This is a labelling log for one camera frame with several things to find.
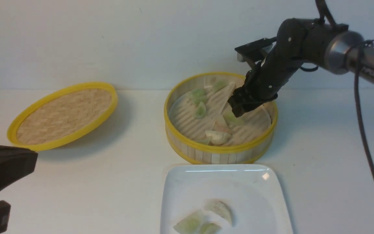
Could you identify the yellow woven steamer lid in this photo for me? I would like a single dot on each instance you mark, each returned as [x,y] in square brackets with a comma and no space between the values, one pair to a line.
[63,116]

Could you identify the white square plate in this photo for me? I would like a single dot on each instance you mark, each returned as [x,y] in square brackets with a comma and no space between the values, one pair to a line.
[252,192]

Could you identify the yellow bamboo steamer basket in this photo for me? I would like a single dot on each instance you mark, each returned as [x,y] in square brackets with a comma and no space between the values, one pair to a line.
[186,134]

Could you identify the green dumpling back top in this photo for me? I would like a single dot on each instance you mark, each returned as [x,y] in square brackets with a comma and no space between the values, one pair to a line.
[220,84]

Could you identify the small green dumpling middle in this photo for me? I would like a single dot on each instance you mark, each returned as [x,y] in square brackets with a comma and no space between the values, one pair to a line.
[200,111]

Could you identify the pink shrimp dumpling centre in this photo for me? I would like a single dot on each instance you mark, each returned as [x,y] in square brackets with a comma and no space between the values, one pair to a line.
[220,125]

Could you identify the white dumpling on plate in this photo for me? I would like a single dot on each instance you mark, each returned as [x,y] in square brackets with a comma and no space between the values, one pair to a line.
[221,209]

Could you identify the white dumpling front steamer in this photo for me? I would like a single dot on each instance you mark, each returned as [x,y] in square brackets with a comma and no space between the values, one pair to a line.
[217,138]

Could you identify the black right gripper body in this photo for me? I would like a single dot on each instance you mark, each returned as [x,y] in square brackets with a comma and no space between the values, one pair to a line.
[247,98]

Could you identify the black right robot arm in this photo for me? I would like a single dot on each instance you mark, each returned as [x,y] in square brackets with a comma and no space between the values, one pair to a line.
[300,44]

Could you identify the pale green dumpling plate bottom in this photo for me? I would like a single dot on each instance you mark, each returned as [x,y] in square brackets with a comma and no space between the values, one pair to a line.
[209,228]

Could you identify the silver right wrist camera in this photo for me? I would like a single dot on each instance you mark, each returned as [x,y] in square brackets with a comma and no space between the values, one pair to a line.
[255,51]

